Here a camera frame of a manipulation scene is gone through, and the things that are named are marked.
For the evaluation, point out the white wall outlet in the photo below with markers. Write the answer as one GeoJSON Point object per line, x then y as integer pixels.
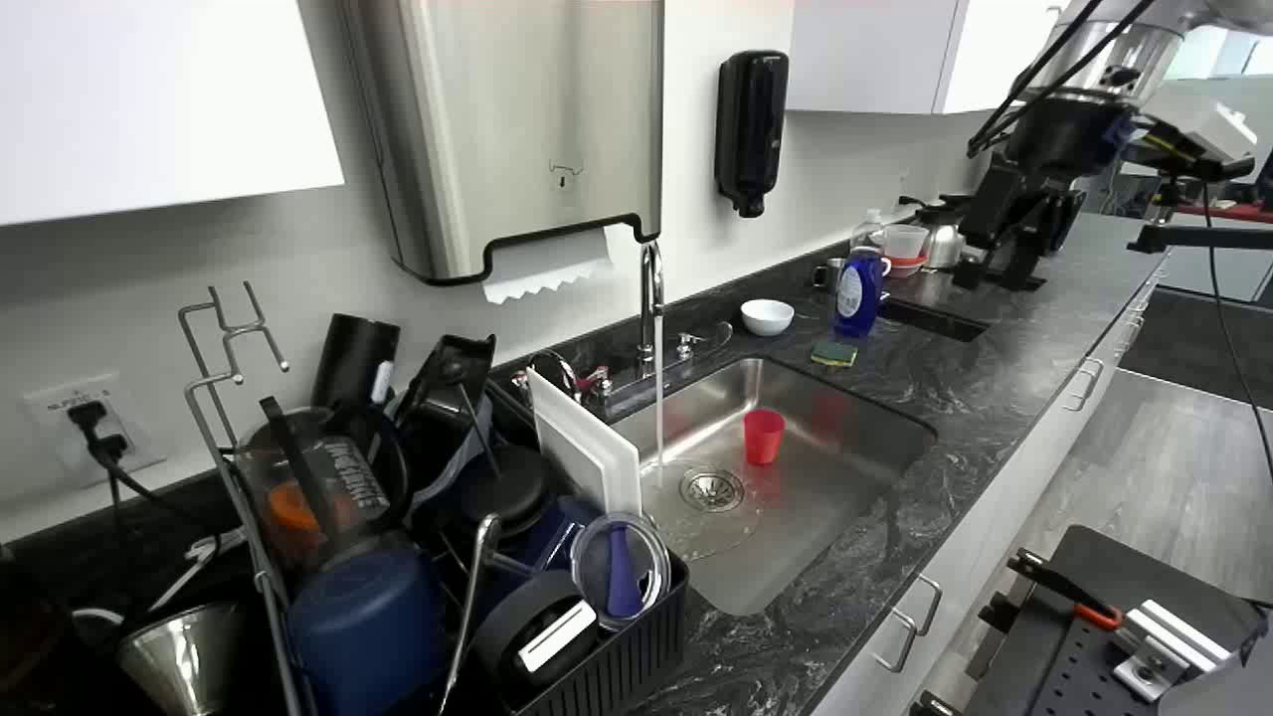
{"type": "Point", "coordinates": [43, 403]}

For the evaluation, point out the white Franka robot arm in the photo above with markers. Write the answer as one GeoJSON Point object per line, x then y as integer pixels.
{"type": "Point", "coordinates": [1206, 9]}

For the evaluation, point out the red plastic cup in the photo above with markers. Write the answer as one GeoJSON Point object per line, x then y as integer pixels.
{"type": "Point", "coordinates": [765, 437]}

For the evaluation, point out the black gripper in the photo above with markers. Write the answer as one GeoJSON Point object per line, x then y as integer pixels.
{"type": "Point", "coordinates": [1075, 134]}

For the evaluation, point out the white plastic tray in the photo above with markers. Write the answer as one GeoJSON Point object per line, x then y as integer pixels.
{"type": "Point", "coordinates": [582, 449]}

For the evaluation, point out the steel paper towel dispenser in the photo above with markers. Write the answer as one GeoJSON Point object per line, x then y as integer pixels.
{"type": "Point", "coordinates": [531, 119]}

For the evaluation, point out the black rectangular lid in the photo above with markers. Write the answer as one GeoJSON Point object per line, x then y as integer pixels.
{"type": "Point", "coordinates": [444, 380]}
{"type": "Point", "coordinates": [348, 358]}

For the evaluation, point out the green sponge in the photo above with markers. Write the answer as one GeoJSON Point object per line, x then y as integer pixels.
{"type": "Point", "coordinates": [836, 356]}

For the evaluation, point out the black robot cart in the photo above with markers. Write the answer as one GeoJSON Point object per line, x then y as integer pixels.
{"type": "Point", "coordinates": [1155, 582]}

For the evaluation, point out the chrome faucet spout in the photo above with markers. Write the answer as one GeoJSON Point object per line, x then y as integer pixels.
{"type": "Point", "coordinates": [651, 299]}

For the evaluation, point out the round metal sink drain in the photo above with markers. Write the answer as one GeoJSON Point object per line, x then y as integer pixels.
{"type": "Point", "coordinates": [714, 488]}

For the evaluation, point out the black dish rack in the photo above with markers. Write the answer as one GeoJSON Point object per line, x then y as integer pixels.
{"type": "Point", "coordinates": [621, 656]}

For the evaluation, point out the blender jar orange base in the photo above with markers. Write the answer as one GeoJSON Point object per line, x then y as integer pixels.
{"type": "Point", "coordinates": [319, 490]}

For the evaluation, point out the small white bowl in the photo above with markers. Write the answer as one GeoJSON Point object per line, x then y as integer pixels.
{"type": "Point", "coordinates": [765, 314]}

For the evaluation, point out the stainless steel sink basin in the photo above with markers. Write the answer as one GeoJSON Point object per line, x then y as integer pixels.
{"type": "Point", "coordinates": [796, 530]}

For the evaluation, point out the clear round lid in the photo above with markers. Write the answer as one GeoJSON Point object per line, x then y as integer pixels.
{"type": "Point", "coordinates": [617, 569]}

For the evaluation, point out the black wall soap dispenser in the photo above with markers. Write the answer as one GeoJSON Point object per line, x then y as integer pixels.
{"type": "Point", "coordinates": [753, 123]}

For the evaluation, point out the silver metal brackets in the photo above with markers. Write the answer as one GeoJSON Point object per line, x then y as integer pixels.
{"type": "Point", "coordinates": [1178, 638]}

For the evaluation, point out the white red container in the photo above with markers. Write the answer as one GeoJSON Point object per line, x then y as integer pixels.
{"type": "Point", "coordinates": [904, 258]}

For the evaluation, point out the black round pot lid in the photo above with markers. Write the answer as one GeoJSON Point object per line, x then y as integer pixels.
{"type": "Point", "coordinates": [502, 482]}

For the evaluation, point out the blue plastic pitcher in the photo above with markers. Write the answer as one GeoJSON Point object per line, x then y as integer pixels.
{"type": "Point", "coordinates": [362, 630]}

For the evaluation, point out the black container white label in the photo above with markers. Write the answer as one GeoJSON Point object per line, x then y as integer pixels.
{"type": "Point", "coordinates": [510, 643]}

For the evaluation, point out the dark floor mat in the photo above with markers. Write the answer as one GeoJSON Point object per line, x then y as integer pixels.
{"type": "Point", "coordinates": [1193, 344]}

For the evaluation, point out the metal funnel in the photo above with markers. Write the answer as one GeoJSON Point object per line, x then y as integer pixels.
{"type": "Point", "coordinates": [181, 656]}

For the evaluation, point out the small silver kettle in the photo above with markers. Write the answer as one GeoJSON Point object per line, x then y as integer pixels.
{"type": "Point", "coordinates": [944, 249]}

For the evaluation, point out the black counter mat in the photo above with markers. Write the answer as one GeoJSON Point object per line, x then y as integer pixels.
{"type": "Point", "coordinates": [934, 321]}

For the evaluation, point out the white paper towel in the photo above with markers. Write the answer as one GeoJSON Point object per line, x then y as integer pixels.
{"type": "Point", "coordinates": [551, 272]}

